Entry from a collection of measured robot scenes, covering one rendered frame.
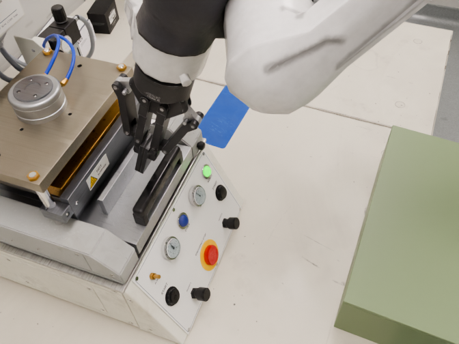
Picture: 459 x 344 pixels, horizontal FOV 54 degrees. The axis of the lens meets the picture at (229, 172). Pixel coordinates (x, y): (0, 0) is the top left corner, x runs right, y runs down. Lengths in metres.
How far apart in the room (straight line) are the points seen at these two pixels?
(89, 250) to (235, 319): 0.33
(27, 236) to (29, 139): 0.15
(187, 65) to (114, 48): 0.93
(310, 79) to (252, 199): 0.64
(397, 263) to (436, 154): 0.28
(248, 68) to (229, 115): 0.81
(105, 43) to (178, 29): 1.00
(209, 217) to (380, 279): 0.34
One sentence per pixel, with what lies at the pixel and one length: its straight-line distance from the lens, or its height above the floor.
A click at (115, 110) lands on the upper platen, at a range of 0.81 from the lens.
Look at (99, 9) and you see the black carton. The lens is 1.49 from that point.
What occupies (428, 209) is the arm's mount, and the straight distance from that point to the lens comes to 0.93.
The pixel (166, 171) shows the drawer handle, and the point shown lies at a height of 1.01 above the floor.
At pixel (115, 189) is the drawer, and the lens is 0.77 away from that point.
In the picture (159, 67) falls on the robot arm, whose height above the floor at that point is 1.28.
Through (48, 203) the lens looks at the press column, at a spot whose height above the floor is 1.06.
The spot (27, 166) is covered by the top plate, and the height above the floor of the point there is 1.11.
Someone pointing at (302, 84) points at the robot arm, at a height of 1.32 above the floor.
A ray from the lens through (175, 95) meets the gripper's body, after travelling 0.56.
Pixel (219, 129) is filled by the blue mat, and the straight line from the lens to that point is 1.18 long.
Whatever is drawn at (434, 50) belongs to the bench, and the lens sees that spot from 1.53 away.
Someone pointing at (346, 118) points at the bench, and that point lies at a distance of 1.23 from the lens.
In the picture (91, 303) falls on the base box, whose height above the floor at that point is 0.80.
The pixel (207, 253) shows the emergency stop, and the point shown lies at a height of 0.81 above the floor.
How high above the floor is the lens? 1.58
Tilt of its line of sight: 50 degrees down
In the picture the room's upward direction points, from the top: 3 degrees counter-clockwise
